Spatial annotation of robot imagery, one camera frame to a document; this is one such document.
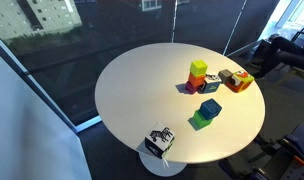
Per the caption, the yellow block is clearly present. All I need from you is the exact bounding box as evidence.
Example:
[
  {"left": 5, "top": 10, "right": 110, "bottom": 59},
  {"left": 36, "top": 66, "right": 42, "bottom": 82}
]
[{"left": 189, "top": 59, "right": 209, "bottom": 77}]

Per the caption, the purple block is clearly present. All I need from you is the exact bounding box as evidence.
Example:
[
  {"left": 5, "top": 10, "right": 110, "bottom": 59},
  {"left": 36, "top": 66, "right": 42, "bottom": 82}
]
[{"left": 184, "top": 80, "right": 200, "bottom": 95}]

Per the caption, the orange block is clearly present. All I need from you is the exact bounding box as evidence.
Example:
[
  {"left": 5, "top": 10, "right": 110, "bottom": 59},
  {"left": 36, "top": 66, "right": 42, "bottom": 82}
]
[{"left": 187, "top": 72, "right": 206, "bottom": 88}]

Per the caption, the green block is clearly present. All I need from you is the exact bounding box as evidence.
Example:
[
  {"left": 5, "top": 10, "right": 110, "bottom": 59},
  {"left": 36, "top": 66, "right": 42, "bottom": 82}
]
[{"left": 192, "top": 109, "right": 215, "bottom": 129}]

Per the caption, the white and blue number block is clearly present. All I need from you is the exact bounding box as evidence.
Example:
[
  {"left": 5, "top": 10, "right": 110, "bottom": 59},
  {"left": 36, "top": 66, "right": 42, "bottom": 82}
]
[{"left": 199, "top": 73, "right": 223, "bottom": 95}]

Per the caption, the grey block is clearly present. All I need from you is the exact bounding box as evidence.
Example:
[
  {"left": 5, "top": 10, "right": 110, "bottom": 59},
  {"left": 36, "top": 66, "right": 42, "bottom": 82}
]
[{"left": 217, "top": 68, "right": 234, "bottom": 84}]

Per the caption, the black and white zebra cube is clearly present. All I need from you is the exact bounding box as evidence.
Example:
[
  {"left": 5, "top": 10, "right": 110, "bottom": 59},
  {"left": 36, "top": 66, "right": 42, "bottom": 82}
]
[{"left": 144, "top": 122, "right": 176, "bottom": 160}]

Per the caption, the white round table base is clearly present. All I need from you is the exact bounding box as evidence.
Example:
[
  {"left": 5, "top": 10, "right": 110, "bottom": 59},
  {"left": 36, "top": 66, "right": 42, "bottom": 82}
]
[{"left": 138, "top": 151, "right": 188, "bottom": 178}]

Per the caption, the orange and yellow fox cube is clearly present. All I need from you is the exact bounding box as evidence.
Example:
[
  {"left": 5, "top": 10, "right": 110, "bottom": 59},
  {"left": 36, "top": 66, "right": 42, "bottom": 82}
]
[{"left": 224, "top": 70, "right": 255, "bottom": 94}]

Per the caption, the white partition board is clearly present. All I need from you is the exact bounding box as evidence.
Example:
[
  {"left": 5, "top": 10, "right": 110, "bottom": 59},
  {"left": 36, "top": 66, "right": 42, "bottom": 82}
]
[{"left": 0, "top": 48, "right": 93, "bottom": 180}]

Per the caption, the seated person in dark clothes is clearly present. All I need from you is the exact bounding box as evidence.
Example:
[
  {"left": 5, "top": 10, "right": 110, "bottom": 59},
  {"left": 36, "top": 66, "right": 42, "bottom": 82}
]
[{"left": 254, "top": 35, "right": 304, "bottom": 80}]

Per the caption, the blue and orange clamp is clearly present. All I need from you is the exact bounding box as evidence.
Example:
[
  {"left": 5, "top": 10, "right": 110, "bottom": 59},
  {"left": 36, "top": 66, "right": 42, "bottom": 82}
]
[{"left": 278, "top": 133, "right": 304, "bottom": 167}]

